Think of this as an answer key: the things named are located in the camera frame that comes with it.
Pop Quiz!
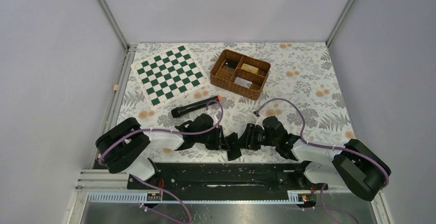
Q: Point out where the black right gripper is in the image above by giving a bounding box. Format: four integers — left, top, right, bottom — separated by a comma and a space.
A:
232, 123, 278, 151

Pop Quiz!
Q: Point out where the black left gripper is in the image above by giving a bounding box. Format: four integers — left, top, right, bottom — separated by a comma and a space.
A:
196, 125, 230, 151

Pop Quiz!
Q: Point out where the black leather card holder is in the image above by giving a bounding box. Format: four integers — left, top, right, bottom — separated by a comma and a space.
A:
225, 132, 242, 161

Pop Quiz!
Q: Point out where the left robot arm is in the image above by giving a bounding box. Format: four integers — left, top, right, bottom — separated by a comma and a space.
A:
95, 114, 222, 189

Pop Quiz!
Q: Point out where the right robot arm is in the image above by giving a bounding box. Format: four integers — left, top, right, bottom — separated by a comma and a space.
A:
233, 116, 392, 201

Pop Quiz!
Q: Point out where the white card in basket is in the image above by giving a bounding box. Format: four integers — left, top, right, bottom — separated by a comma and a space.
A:
234, 77, 252, 88

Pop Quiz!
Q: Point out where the tan card in basket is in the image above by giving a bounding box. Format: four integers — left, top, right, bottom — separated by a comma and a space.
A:
241, 63, 259, 74

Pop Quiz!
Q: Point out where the black flashlight orange tip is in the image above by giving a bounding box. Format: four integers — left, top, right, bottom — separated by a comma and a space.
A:
171, 95, 222, 118

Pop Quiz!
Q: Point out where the brown wicker divided basket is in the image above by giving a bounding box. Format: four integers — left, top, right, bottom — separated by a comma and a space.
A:
209, 49, 272, 101

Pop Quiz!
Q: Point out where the black item in basket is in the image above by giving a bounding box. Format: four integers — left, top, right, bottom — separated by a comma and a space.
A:
223, 59, 239, 71

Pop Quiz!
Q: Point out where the green white chessboard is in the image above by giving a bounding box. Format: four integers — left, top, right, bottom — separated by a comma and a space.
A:
131, 44, 210, 110

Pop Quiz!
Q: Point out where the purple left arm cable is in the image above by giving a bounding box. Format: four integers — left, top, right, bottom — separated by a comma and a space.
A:
98, 100, 225, 224

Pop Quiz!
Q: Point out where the aluminium slotted rail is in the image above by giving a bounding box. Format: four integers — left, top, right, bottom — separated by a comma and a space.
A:
76, 170, 310, 204

